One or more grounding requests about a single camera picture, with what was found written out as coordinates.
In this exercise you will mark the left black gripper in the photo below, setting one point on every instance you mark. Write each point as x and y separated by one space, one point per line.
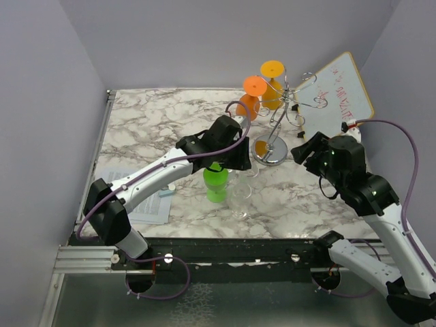
242 160

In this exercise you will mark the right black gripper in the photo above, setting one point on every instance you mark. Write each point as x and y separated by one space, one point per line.
319 142

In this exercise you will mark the clear wine glass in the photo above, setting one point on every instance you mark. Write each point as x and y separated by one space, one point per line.
249 176
239 200

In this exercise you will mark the orange plastic wine glass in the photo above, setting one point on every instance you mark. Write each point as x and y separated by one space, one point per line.
254 87

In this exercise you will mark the green plastic wine glass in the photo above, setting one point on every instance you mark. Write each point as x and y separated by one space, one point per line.
216 179

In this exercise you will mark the yellow plastic wine glass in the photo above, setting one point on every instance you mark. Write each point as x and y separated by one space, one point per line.
271 70

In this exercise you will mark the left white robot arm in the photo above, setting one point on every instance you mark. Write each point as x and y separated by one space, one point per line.
107 205

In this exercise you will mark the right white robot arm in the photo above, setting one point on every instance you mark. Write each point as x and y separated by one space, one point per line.
408 288

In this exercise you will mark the chrome wine glass rack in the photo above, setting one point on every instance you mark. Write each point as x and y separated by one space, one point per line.
270 149

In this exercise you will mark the clear wine glass front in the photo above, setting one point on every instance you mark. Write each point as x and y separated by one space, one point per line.
239 200

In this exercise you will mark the small blue white stapler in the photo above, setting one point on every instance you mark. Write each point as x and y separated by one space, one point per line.
168 190

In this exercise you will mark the printed paper sheets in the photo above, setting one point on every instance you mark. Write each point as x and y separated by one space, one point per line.
152 211

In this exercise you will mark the whiteboard with yellow frame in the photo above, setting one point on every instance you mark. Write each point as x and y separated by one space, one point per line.
335 95

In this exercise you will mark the aluminium frame rails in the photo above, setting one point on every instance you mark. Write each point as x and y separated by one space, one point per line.
89 259

